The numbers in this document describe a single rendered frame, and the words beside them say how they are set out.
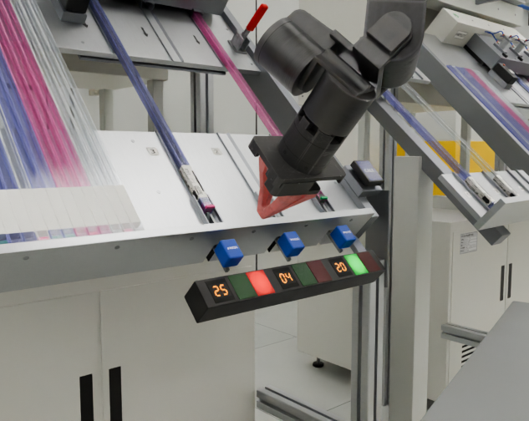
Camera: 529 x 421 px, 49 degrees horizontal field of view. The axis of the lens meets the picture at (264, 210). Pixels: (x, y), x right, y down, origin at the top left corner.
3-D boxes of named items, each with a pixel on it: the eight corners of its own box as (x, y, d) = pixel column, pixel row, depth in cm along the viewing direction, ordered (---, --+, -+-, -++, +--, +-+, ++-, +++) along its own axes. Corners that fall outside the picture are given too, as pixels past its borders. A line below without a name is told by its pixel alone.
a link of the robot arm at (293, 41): (421, 24, 54) (412, 65, 62) (334, -47, 57) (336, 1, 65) (330, 113, 53) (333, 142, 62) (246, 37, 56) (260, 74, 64)
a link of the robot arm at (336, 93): (365, 96, 54) (390, 87, 58) (312, 50, 55) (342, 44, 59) (327, 149, 58) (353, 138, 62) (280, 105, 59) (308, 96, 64)
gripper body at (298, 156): (244, 148, 63) (275, 95, 58) (310, 147, 69) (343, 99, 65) (272, 191, 60) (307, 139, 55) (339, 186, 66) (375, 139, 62)
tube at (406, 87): (525, 209, 106) (529, 205, 105) (521, 210, 105) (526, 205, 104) (363, 45, 129) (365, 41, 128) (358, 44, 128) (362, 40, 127)
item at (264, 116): (323, 204, 92) (328, 197, 91) (317, 204, 91) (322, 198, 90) (194, 13, 115) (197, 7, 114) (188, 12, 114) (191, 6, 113)
